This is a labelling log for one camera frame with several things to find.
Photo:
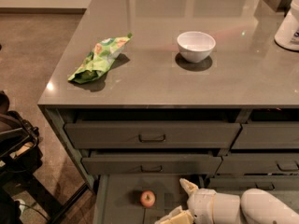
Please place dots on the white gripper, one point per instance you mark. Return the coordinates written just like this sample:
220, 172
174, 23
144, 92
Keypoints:
201, 205

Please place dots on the red apple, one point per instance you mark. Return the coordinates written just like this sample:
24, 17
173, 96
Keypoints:
147, 198

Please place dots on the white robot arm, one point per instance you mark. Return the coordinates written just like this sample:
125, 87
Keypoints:
260, 207

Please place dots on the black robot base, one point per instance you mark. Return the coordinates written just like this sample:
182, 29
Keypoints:
20, 157

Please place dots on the bottom right grey drawer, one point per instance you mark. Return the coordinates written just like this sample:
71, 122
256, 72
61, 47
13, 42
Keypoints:
265, 182

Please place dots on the grey drawer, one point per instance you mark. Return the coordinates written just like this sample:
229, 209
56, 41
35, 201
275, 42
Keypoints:
151, 163
268, 135
151, 134
259, 164
265, 182

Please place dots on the bottom left open drawer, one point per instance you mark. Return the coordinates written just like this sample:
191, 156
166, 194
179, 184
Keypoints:
118, 197

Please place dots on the middle right grey drawer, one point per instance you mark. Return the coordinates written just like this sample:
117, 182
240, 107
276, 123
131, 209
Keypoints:
259, 164

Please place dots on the top right grey drawer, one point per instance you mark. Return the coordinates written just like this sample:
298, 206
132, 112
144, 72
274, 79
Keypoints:
268, 135

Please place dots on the grey counter cabinet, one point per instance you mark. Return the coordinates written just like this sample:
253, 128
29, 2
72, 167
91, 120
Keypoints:
246, 78

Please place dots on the top left grey drawer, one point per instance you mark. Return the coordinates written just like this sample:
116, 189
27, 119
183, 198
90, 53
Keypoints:
151, 134

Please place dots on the middle left grey drawer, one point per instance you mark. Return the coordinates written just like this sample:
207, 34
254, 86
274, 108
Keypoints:
151, 163

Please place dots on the white bowl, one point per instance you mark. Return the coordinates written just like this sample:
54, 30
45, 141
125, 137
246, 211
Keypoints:
194, 46

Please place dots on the green chip bag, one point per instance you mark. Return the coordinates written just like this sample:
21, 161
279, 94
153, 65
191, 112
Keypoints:
100, 59

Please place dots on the white wipes canister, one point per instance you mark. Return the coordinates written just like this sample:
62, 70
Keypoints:
287, 35

